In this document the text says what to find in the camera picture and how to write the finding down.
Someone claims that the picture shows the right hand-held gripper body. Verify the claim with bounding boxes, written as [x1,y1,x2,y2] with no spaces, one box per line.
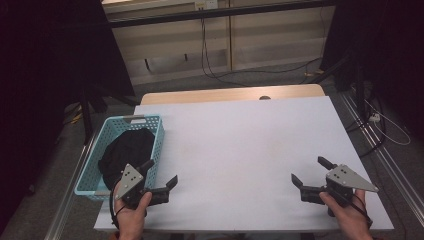
[324,164,380,218]

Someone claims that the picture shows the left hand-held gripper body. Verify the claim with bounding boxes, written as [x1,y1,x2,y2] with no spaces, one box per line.
[114,163,153,210]

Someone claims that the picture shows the black sleeveless vest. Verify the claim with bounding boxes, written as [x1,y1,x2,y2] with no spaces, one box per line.
[97,128,156,191]

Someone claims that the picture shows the light blue plastic basket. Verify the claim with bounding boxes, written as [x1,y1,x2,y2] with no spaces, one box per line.
[73,114,166,202]

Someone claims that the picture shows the person's left hand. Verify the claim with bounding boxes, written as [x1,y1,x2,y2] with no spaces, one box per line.
[113,191,153,240]

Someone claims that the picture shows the person's right hand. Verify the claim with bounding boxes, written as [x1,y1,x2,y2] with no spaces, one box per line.
[318,188,374,240]

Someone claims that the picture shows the black stand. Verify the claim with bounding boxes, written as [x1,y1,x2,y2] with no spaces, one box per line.
[78,84,141,146]
[304,54,368,118]

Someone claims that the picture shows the white table cover board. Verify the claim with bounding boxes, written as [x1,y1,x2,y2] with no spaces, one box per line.
[93,95,395,233]

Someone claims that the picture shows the beige cabinet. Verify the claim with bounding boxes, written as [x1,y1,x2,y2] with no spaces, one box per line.
[101,0,336,86]

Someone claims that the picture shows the black curtain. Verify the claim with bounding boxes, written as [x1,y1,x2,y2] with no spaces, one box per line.
[321,0,424,141]
[0,0,136,231]

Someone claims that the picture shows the black metal bar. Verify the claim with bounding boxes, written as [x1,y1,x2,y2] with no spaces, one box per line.
[108,0,336,29]

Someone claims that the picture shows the left hand-held gripper black cable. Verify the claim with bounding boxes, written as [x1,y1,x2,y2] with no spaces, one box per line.
[109,179,128,229]

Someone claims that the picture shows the hand-held gripper black cable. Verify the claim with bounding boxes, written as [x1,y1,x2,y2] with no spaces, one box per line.
[109,179,128,229]
[349,194,374,229]

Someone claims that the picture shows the right hand-held gripper black cable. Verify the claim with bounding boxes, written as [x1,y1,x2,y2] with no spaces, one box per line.
[349,194,374,229]

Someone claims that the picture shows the black floor cables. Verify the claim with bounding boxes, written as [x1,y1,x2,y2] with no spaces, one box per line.
[344,96,388,158]

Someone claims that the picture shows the white cable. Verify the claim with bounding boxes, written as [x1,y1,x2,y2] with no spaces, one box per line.
[363,98,412,147]

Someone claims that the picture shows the black hanging cable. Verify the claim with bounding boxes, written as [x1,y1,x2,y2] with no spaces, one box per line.
[199,18,324,88]

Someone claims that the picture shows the white wall socket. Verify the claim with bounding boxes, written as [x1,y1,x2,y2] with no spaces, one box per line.
[194,0,219,11]

